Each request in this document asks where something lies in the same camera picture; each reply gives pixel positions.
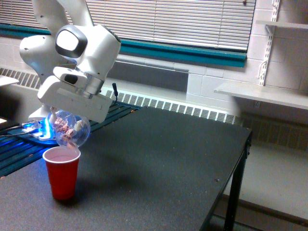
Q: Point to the white wall shelf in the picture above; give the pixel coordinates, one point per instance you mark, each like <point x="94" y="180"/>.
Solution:
<point x="279" y="96"/>
<point x="281" y="24"/>

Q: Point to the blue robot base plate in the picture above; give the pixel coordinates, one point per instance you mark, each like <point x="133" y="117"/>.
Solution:
<point x="30" y="132"/>

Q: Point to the clear plastic cup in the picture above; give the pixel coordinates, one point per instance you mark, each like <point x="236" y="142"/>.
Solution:
<point x="55" y="113"/>

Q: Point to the white shelf bracket rail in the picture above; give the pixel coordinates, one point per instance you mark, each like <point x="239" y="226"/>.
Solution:
<point x="265" y="63"/>

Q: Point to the black table leg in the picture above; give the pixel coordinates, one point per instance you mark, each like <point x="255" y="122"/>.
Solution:
<point x="236" y="183"/>

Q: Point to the red plastic cup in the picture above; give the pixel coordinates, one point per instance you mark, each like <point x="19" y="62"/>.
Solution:
<point x="62" y="165"/>

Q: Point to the upper white wall shelf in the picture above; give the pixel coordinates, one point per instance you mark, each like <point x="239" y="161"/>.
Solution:
<point x="281" y="24"/>

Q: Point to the lower white wall shelf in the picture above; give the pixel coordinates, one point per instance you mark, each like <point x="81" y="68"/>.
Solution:
<point x="279" y="96"/>

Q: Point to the white window blinds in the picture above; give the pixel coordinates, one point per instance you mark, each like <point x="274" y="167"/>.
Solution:
<point x="210" y="24"/>

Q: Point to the white baseboard radiator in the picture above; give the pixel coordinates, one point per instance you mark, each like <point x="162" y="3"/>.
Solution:
<point x="26" y="89"/>

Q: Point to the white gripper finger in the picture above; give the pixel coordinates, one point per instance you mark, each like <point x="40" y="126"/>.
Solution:
<point x="78" y="125"/>

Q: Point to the white object at left edge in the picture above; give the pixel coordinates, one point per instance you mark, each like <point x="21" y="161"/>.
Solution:
<point x="5" y="81"/>

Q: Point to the candies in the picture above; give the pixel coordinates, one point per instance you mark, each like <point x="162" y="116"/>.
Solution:
<point x="65" y="134"/>

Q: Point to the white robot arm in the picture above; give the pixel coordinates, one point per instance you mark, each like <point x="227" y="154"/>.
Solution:
<point x="72" y="62"/>

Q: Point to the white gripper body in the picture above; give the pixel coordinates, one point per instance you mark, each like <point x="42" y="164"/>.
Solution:
<point x="76" y="92"/>

